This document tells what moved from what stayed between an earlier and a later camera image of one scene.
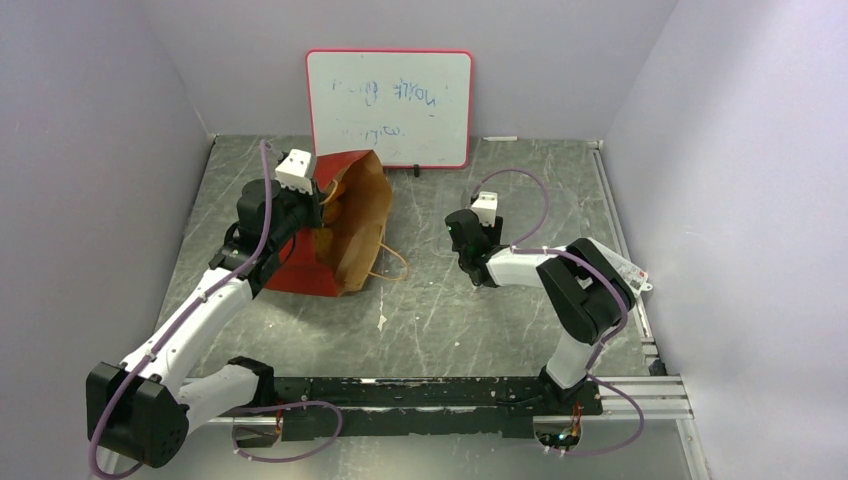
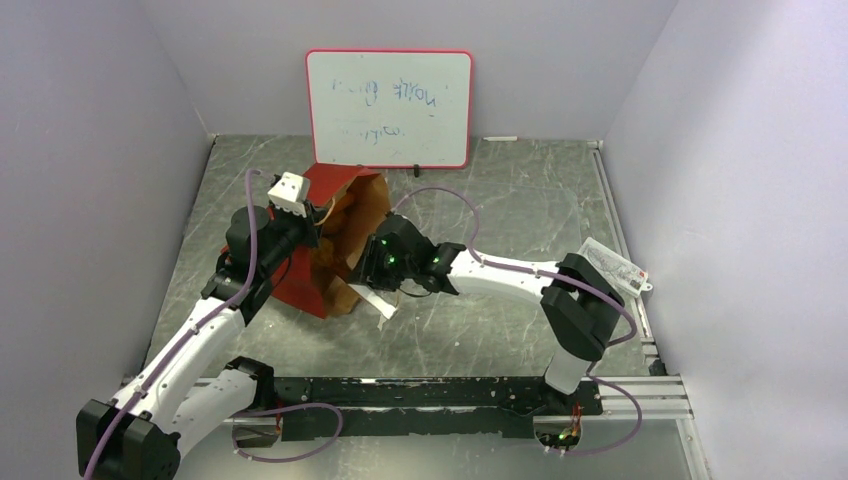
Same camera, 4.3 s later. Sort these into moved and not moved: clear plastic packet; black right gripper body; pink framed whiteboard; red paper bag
Moved: red paper bag; black right gripper body
Not moved: pink framed whiteboard; clear plastic packet
